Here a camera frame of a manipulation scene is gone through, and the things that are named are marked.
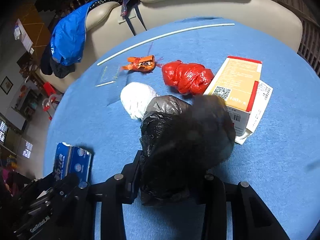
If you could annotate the blue blanket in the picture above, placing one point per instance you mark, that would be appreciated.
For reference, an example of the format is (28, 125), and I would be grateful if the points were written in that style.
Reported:
(275, 167)

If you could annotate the white paper leaflet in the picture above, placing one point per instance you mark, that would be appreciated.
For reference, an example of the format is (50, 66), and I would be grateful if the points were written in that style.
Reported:
(262, 97)

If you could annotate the framed wall picture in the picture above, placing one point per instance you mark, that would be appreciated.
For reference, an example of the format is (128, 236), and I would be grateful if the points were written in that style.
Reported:
(6, 85)

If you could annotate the black plastic bag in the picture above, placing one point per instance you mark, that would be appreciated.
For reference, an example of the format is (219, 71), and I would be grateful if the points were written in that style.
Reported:
(175, 155)

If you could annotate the yellow wooden cabinet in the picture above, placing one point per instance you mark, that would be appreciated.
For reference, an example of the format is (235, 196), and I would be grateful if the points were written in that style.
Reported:
(40, 27)

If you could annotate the orange crumpled wrapper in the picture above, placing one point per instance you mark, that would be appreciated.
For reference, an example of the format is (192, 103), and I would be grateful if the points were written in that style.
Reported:
(140, 65)

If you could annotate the thin white plastic tube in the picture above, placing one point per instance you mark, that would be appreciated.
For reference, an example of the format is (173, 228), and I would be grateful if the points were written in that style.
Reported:
(103, 61)

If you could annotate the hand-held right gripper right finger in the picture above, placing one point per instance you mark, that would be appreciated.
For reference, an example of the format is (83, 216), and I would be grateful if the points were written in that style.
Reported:
(212, 187)

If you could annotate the clear blister pack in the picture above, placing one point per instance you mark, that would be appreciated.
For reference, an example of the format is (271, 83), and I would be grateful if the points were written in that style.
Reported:
(108, 76)

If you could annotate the beige leather sofa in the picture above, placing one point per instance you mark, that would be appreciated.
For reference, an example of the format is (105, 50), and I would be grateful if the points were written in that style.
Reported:
(190, 5)

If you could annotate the blue jacket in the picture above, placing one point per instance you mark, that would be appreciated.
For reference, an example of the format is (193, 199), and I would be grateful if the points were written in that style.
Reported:
(67, 37)

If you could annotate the blue cardboard box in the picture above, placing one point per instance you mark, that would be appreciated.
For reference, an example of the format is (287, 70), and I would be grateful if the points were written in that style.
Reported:
(75, 160)

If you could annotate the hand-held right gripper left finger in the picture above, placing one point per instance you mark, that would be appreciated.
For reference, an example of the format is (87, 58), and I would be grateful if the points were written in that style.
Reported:
(130, 177)

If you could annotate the white plastic bag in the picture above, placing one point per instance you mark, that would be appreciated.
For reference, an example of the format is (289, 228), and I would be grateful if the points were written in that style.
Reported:
(136, 97)

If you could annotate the red plastic bag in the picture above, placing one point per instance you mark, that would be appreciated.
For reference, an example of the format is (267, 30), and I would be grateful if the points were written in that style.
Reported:
(185, 76)

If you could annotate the red plastic stool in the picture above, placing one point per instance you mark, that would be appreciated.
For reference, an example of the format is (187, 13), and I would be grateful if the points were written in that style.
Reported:
(51, 90)

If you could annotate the yellow medicine box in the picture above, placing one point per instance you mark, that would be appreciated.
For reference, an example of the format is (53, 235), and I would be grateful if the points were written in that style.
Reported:
(232, 80)

